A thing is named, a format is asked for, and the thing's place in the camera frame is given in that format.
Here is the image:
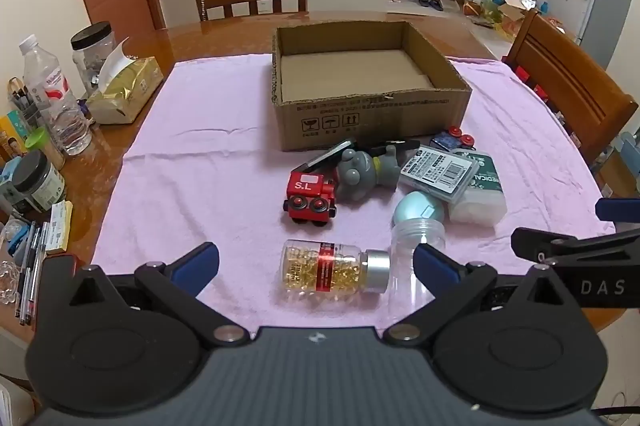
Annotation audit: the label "pink table cloth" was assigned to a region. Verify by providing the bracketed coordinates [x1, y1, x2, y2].
[94, 54, 614, 331]

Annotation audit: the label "wooden chair right side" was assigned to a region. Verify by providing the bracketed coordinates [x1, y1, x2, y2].
[503, 8, 638, 165]

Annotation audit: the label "grey mouse figurine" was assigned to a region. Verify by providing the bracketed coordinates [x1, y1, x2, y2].
[335, 145, 400, 203]

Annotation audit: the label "gold capsule bottle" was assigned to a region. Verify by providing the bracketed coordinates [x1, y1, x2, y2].
[281, 239, 390, 297]

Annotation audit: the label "black lid plastic jar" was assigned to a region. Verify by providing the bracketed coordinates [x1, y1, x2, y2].
[70, 22, 116, 97]

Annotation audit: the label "pens on table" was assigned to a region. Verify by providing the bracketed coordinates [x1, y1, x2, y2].
[17, 222, 49, 326]

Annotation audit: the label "gold tissue pack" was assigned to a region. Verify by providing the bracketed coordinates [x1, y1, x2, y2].
[87, 40, 164, 126]

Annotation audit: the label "light blue egg case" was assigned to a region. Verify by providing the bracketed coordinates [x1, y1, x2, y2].
[393, 191, 445, 227]

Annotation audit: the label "green cap toothpick holder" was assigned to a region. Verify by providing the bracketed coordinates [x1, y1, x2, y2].
[25, 127, 65, 170]

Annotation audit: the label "dark blue toy train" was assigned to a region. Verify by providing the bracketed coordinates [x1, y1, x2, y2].
[430, 126, 475, 152]

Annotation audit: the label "clear water bottle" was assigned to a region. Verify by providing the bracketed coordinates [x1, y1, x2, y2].
[18, 34, 92, 156]

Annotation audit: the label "correction tape dispenser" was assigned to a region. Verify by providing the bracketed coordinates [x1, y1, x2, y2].
[293, 139, 354, 173]

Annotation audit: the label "red toy train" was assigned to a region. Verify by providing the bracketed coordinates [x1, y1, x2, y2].
[283, 171, 336, 227]

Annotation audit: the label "clear lead refill box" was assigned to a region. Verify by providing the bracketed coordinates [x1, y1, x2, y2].
[399, 145, 480, 204]

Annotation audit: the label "open cardboard box on floor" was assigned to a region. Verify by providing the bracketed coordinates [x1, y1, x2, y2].
[498, 0, 536, 38]

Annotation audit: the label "yellow white small box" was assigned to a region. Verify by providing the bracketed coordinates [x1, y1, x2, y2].
[46, 201, 73, 255]

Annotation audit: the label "grey refrigerator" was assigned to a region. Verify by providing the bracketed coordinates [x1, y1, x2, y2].
[577, 0, 631, 69]

